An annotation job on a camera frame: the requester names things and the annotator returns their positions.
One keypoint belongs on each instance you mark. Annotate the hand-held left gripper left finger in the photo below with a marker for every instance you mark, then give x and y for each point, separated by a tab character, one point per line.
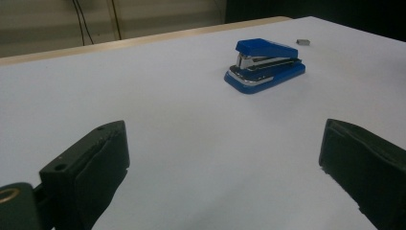
86	172

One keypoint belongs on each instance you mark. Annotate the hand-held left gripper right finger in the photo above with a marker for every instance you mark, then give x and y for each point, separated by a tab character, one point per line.
367	169

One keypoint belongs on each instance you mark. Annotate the small grey staple strip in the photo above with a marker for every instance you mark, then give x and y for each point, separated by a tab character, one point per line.
303	41

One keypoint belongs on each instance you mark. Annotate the blue stapler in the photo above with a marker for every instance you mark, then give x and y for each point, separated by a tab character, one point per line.
266	48

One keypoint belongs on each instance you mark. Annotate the black curtain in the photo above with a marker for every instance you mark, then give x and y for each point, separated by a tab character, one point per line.
319	12

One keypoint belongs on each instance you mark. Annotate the beige cabinet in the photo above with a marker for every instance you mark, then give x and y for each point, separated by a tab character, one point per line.
159	16

